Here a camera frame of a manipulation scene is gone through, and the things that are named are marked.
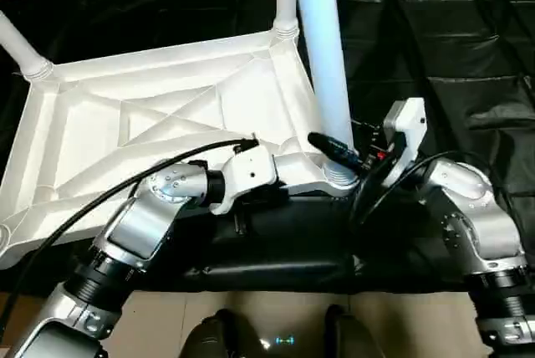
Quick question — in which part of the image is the black mat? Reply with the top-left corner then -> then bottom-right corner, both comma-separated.
0,0 -> 535,297

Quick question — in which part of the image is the white plastic table top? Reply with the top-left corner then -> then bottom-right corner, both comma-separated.
0,25 -> 364,272

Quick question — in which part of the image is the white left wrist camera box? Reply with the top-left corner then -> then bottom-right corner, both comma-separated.
208,146 -> 280,217

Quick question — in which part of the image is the dark left robot foot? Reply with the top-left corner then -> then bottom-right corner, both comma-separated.
183,307 -> 252,358

